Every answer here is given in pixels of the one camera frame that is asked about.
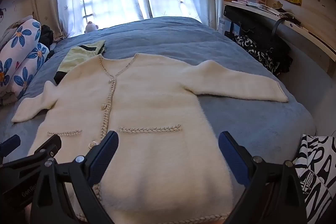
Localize cream fuzzy cardigan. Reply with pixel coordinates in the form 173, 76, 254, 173
12, 53, 288, 223

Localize black white patterned bag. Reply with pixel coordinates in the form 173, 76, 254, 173
293, 135, 335, 223

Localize blue floral pillow lower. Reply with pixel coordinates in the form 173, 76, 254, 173
1, 43, 50, 106

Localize blue floral pillow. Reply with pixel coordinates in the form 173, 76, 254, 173
0, 19, 41, 92
1, 43, 50, 106

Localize grey-blue bed blanket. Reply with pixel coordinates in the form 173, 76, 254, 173
0, 16, 317, 224

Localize blue floral pillow upper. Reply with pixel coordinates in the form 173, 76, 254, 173
0, 19, 41, 92

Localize light green folded garment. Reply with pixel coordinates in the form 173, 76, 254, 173
54, 40, 105, 85

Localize black white patterned cloth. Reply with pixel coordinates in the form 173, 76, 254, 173
233, 35, 293, 76

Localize small plush toy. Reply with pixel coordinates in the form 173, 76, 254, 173
84, 21, 98, 34

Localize blue white box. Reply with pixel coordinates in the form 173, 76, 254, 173
218, 16, 240, 36

